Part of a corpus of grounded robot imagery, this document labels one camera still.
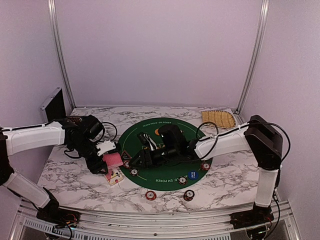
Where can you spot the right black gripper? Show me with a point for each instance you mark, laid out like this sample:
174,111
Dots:
144,154

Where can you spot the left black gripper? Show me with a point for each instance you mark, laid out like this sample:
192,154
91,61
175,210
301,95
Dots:
95,166

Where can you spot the dark chips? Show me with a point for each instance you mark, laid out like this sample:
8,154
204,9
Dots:
134,172
182,180

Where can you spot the black triangular all-in button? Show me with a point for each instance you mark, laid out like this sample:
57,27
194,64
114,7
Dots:
125,156

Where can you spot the blue small blind button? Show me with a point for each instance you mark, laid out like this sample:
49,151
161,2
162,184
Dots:
193,175

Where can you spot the dark red poker chip stack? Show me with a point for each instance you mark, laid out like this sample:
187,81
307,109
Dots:
188,195

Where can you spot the pink playing card deck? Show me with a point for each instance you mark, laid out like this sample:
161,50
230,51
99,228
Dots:
112,160

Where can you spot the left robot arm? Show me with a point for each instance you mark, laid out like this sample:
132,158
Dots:
76,133

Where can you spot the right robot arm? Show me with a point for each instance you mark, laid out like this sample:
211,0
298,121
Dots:
260,137

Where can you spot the white red card box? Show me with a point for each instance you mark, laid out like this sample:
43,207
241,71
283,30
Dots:
114,176

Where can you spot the round green poker mat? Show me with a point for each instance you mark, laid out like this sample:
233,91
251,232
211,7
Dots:
164,177

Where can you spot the aluminium poker chip case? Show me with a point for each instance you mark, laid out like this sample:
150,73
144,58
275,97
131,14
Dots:
53,108

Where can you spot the woven bamboo tray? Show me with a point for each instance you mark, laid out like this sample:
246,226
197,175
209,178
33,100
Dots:
223,119

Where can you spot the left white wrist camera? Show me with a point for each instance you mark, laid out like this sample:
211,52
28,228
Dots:
105,147

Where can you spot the front aluminium rail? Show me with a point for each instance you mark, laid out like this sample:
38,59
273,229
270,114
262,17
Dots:
211,224

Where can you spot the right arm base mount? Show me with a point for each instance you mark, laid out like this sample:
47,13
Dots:
249,218

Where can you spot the left aluminium frame post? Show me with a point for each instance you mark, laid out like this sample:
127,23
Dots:
59,52

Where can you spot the aluminium frame post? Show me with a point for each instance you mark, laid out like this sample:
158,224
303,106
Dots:
59,52
258,43

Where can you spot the right aluminium frame post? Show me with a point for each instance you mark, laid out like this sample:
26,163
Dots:
258,43

